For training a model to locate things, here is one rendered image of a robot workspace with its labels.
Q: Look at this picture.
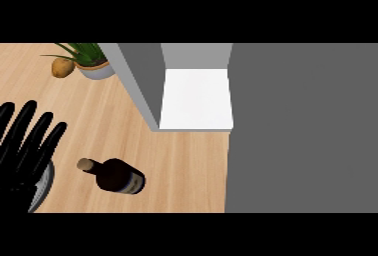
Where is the dark wine bottle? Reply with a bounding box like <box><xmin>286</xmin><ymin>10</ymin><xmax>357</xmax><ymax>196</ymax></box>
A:
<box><xmin>75</xmin><ymin>157</ymin><xmax>147</xmax><ymax>196</ymax></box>

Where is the green potted plant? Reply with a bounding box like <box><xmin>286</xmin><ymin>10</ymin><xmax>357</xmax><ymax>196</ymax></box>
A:
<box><xmin>39</xmin><ymin>43</ymin><xmax>116</xmax><ymax>81</ymax></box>

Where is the grey open cabinet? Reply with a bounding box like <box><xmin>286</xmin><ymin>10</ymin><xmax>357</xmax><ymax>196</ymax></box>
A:
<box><xmin>97</xmin><ymin>43</ymin><xmax>234</xmax><ymax>133</ymax></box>

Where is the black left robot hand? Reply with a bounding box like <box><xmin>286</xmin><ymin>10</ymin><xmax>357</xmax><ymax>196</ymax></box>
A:
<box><xmin>0</xmin><ymin>99</ymin><xmax>69</xmax><ymax>214</ymax></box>

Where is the brown potato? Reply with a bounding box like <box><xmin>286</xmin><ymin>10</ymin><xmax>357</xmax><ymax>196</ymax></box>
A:
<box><xmin>49</xmin><ymin>57</ymin><xmax>76</xmax><ymax>79</ymax></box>

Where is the grey cabinet door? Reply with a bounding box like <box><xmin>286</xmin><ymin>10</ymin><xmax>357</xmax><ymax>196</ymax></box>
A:
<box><xmin>224</xmin><ymin>43</ymin><xmax>378</xmax><ymax>214</ymax></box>

